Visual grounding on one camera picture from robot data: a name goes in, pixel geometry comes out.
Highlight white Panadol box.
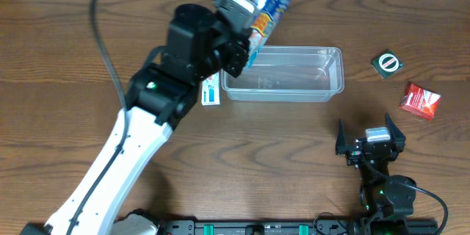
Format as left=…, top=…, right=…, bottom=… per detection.
left=201, top=73, right=220, bottom=106

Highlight blue cooling patch box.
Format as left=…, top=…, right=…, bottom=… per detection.
left=245, top=0, right=291, bottom=68

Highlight green Zam-Buk box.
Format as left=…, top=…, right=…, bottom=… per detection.
left=371, top=50, right=404, bottom=79

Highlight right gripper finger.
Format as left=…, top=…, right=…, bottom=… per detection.
left=385, top=113, right=406, bottom=151
left=335, top=120, right=347, bottom=153

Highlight red small box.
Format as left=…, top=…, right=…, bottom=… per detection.
left=399, top=83, right=441, bottom=120

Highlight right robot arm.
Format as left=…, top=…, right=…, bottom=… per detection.
left=335, top=114, right=416, bottom=234

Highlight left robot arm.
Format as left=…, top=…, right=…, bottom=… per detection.
left=22, top=1, right=259, bottom=234

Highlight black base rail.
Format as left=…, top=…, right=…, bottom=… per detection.
left=157, top=218, right=440, bottom=235

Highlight clear plastic container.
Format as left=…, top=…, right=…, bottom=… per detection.
left=221, top=46, right=344, bottom=102

